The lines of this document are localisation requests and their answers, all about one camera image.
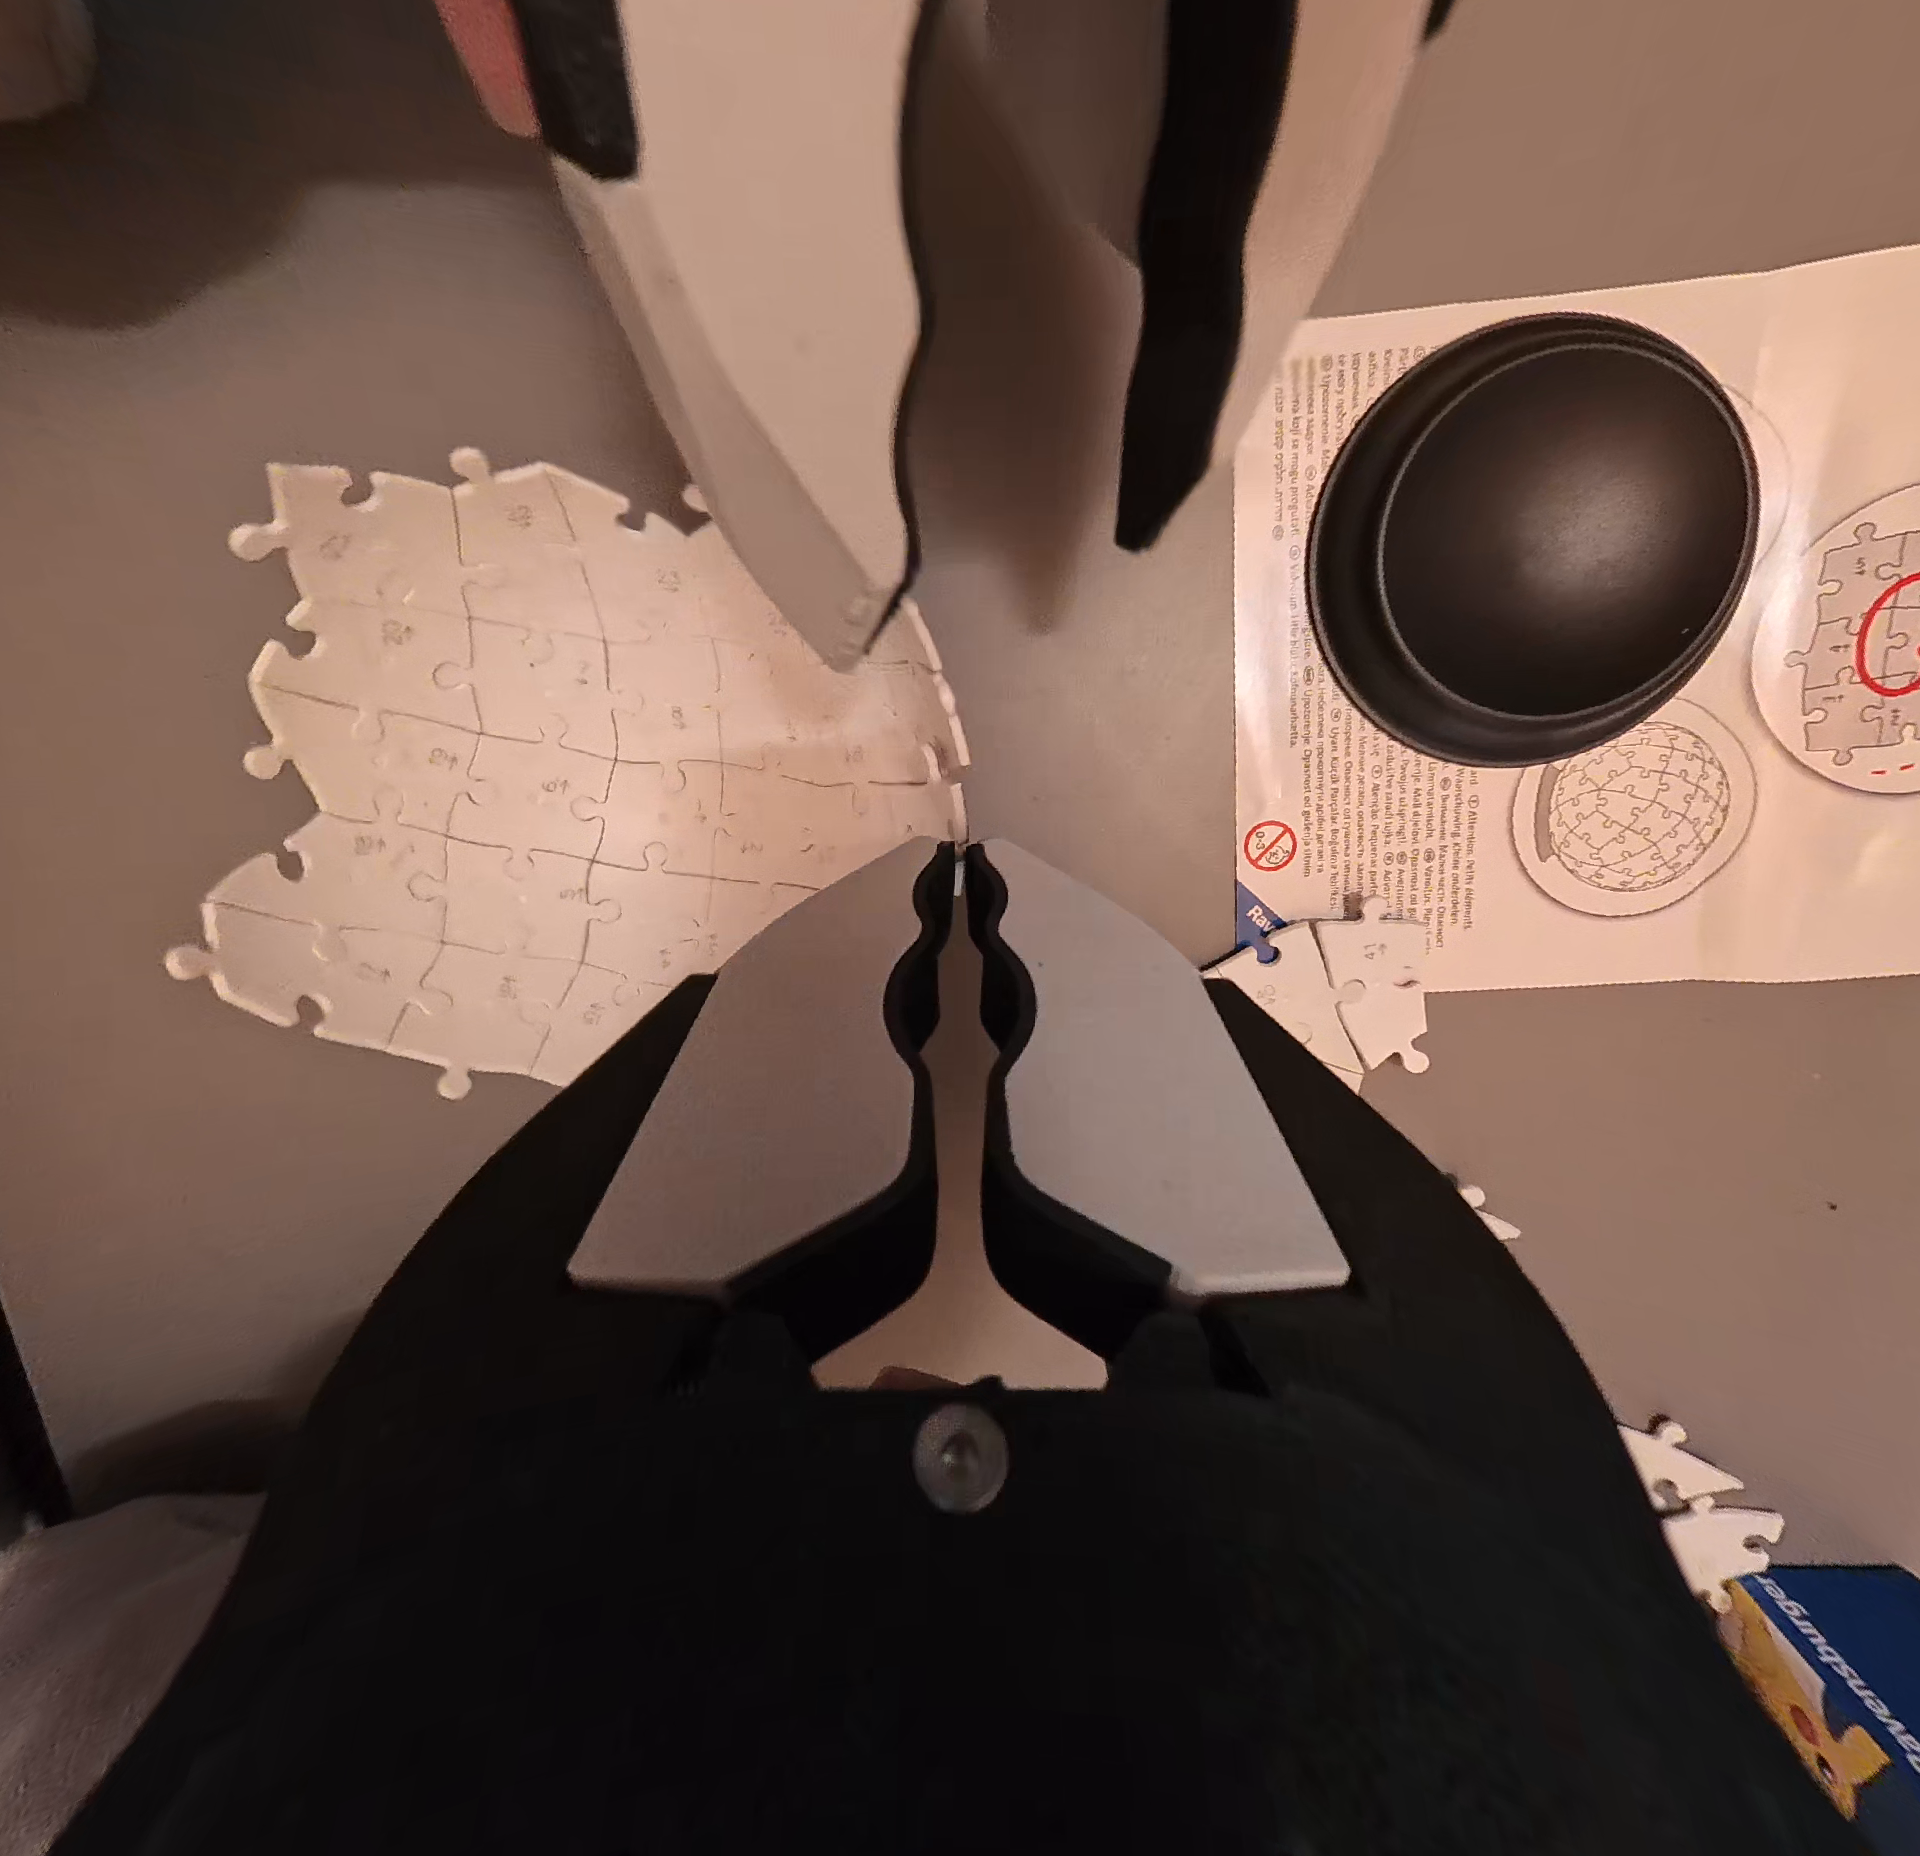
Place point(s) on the printed paper instruction sheet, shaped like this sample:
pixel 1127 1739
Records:
pixel 1830 356

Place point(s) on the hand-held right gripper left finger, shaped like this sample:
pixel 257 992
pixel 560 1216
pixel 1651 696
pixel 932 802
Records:
pixel 706 1137

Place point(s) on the black plastic bowl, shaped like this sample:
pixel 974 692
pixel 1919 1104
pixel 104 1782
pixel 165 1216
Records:
pixel 1545 536

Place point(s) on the black table leg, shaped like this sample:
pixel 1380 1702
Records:
pixel 27 1422

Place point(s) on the small joined white puzzle pieces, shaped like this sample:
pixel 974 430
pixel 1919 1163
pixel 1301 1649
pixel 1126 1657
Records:
pixel 1374 987

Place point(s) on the blue puzzle box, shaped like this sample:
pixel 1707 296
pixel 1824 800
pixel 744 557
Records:
pixel 1846 1663

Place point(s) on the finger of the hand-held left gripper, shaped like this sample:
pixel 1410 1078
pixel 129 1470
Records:
pixel 1350 87
pixel 780 238

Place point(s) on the light grey cloth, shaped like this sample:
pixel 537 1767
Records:
pixel 104 1663

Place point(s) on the pink cloth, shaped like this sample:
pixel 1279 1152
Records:
pixel 473 27

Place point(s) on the single white puzzle piece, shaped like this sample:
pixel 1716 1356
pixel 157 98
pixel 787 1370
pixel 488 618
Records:
pixel 1485 1213
pixel 1674 1465
pixel 1740 1555

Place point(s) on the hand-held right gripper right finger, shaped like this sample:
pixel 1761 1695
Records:
pixel 1156 1121

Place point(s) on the assembled white puzzle ball section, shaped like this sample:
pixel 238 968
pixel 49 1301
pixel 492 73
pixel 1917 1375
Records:
pixel 524 777

